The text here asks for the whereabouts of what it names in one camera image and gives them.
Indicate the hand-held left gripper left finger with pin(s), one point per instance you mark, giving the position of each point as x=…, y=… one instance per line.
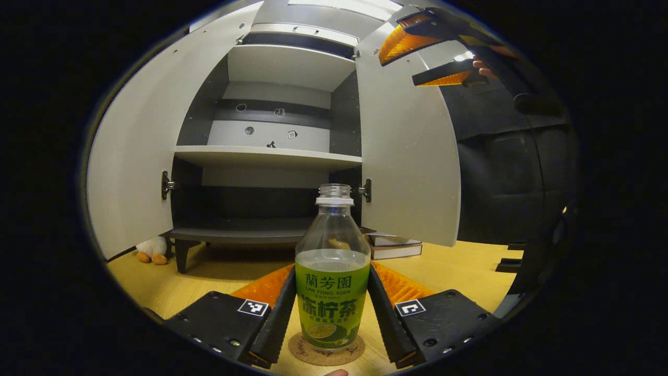
x=272, y=329

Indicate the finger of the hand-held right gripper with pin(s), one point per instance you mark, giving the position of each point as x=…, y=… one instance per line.
x=449, y=78
x=407, y=44

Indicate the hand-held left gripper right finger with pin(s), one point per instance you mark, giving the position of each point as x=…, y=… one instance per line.
x=389, y=324

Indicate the round cork coaster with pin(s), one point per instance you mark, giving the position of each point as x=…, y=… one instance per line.
x=318, y=357

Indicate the green label bottle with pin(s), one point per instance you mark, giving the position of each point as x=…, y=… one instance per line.
x=332, y=292

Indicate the grey cabinet door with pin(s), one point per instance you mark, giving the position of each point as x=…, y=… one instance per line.
x=141, y=146
x=407, y=156

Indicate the grey cabinet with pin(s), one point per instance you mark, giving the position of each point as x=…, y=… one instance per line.
x=198, y=115

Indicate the grey cabinet shelf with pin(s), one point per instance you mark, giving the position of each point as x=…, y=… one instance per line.
x=292, y=65
x=261, y=155

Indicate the small ceiling light panel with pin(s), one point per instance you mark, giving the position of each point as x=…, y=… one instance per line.
x=463, y=56

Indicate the long ceiling light panel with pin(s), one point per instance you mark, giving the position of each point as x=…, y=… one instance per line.
x=355, y=5

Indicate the brown book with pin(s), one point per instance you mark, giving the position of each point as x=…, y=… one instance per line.
x=396, y=252

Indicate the penguin plush toy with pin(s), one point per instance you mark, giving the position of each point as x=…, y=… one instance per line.
x=152, y=248

